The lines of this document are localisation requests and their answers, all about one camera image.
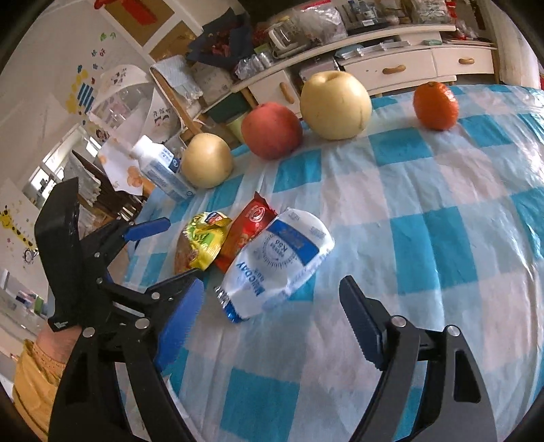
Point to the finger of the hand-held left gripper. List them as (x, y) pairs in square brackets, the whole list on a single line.
[(174, 284), (146, 228)]

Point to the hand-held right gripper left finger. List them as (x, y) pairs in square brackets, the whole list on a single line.
[(180, 327)]

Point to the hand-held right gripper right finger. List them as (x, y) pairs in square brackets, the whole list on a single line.
[(361, 327)]

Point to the yellow snack packet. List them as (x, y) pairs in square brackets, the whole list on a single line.
[(202, 242)]

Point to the white blue milk pouch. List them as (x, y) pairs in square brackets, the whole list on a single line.
[(276, 263)]

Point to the person's left forearm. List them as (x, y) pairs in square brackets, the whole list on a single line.
[(36, 382)]

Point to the white bottle with blue label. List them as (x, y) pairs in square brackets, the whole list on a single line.
[(161, 170)]

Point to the yellow pear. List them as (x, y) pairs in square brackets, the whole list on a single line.
[(335, 106), (208, 161)]

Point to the red snack packet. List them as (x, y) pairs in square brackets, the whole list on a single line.
[(248, 229)]

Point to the blue white checkered tablecloth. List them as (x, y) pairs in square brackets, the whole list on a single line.
[(425, 233)]

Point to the dining table with printed cloth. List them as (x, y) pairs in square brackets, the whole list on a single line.
[(127, 114)]

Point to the green plastic bin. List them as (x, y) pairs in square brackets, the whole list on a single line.
[(234, 127)]

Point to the light wooden chair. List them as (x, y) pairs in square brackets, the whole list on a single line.
[(178, 93)]

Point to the red apple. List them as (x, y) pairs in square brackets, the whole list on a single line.
[(272, 131)]

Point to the dark flower bouquet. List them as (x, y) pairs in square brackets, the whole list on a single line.
[(221, 40)]

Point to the orange tangerine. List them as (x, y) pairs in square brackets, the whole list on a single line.
[(437, 106)]

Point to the clear electric kettle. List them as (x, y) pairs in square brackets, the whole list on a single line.
[(285, 36)]

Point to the white television cabinet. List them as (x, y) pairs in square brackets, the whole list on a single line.
[(382, 63)]

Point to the clear filled plastic bag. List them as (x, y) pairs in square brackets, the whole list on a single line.
[(323, 21)]

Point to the white curtain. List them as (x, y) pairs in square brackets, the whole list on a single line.
[(516, 42)]

